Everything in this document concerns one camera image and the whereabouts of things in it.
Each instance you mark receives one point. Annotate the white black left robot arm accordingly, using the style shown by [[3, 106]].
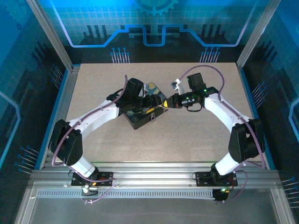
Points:
[[93, 119]]

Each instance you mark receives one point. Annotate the aluminium front rail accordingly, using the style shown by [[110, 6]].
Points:
[[151, 173]]

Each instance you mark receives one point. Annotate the aluminium side rail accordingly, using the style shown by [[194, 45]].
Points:
[[58, 116]]

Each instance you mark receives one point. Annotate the aluminium frame post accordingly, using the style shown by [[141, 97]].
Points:
[[50, 35], [254, 35]]

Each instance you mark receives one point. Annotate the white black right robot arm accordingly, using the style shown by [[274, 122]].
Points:
[[224, 112]]

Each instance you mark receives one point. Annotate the black box with painted lid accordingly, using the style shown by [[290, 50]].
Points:
[[140, 121]]

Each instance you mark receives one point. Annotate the black connector box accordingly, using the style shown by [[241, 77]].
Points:
[[220, 194]]

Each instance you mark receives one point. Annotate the small silver padlock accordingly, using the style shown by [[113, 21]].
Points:
[[152, 117]]

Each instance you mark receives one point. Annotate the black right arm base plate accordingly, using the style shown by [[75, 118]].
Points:
[[203, 179]]

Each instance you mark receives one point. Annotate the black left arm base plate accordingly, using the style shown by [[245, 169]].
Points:
[[105, 178]]

